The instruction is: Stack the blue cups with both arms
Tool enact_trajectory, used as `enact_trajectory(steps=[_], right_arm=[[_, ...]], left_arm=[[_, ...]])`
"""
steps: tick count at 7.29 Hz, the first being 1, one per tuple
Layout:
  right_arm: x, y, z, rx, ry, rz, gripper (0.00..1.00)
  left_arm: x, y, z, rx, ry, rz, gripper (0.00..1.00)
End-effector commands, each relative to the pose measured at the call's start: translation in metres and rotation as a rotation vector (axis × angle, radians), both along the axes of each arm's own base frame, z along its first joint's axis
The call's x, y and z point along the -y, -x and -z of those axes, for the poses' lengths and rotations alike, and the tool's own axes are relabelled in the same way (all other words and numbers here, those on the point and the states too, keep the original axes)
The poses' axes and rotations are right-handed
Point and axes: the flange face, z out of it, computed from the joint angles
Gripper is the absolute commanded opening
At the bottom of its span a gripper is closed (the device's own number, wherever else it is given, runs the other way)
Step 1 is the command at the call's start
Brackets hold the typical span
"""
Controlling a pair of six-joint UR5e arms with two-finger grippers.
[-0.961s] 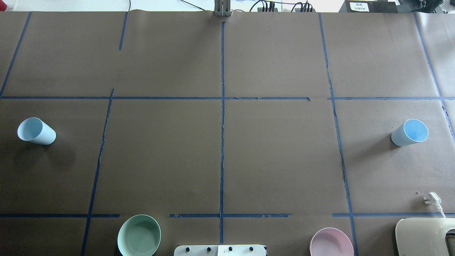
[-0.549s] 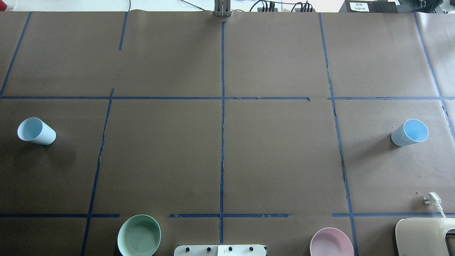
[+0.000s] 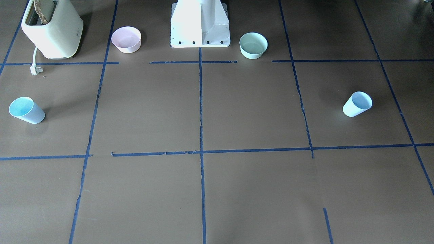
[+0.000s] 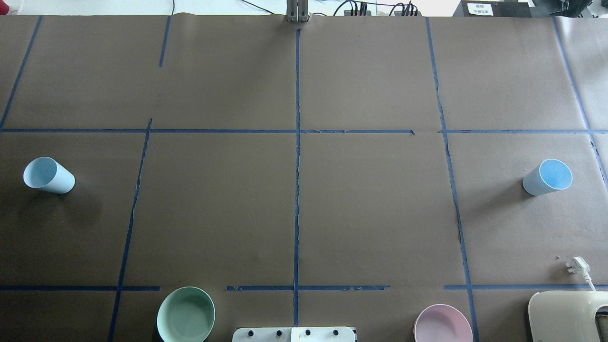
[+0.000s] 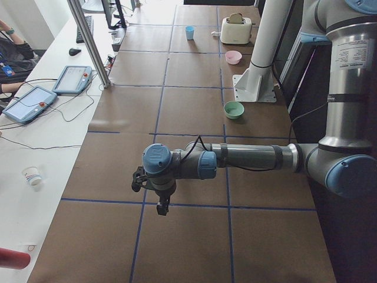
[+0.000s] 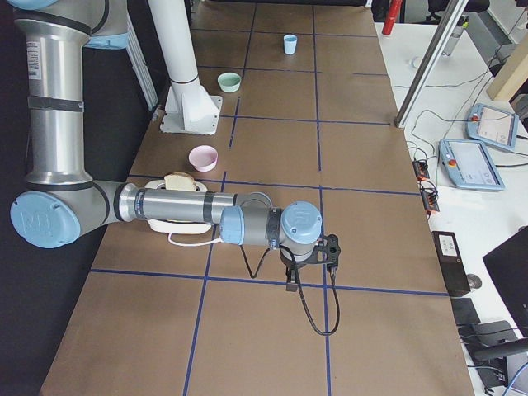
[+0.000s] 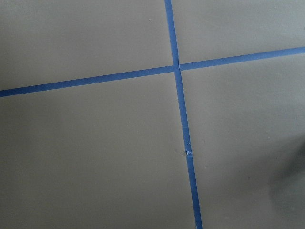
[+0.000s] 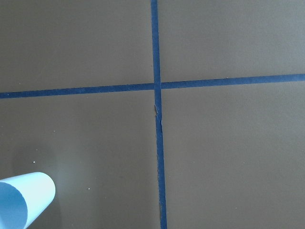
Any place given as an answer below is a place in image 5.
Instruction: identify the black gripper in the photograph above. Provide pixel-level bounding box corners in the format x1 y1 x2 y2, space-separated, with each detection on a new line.
156 188 174 216

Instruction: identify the light blue plastic cup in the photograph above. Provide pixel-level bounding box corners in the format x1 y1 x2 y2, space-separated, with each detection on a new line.
185 26 194 40

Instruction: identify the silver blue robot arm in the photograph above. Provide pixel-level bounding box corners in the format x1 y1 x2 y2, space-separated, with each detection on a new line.
131 1 376 215

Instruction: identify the green bowl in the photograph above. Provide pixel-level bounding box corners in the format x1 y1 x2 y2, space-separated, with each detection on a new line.
223 101 244 120

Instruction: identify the white paper cup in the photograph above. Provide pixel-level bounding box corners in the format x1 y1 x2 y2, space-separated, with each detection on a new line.
22 166 42 186

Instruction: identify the far teach pendant tablet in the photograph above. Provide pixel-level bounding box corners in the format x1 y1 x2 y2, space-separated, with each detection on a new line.
52 65 92 95

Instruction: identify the teach pendant tablet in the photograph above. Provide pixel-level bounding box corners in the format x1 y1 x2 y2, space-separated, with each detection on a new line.
2 86 57 123
52 65 92 95

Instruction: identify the red cylinder object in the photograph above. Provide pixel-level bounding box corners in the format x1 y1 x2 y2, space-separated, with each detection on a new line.
0 248 31 269

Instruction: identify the pink bowl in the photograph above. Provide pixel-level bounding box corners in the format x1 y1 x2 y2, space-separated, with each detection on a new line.
225 50 242 65

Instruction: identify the near teach pendant tablet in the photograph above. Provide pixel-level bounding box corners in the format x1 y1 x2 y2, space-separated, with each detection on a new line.
2 86 57 123

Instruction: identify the black computer mouse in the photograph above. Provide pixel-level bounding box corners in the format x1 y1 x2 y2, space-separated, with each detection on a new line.
68 48 81 57

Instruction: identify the cream toaster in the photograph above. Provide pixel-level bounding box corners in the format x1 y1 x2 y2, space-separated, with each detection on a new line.
220 17 252 44

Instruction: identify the black monitor stand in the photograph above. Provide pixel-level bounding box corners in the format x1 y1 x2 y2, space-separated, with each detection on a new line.
101 0 127 30

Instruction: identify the black keyboard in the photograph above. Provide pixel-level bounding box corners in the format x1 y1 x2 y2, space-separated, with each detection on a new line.
75 15 94 44

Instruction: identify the toast slice in toaster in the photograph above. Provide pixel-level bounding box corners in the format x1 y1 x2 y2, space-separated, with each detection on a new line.
228 13 243 24

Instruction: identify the seated person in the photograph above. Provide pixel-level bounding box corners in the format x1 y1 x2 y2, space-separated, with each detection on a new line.
1 21 39 96

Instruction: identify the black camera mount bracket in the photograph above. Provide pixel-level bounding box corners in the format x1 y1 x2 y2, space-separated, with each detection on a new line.
131 166 148 192

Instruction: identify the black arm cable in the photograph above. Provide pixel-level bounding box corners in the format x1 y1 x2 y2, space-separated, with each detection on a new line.
179 134 276 172

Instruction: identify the black pendant cable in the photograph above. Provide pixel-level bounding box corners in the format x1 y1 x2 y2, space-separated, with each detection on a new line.
0 78 98 150

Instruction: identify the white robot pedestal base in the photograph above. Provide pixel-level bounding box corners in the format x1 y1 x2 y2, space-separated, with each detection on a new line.
233 0 293 103

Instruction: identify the aluminium frame post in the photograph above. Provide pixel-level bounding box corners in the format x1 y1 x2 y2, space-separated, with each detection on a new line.
67 0 111 89

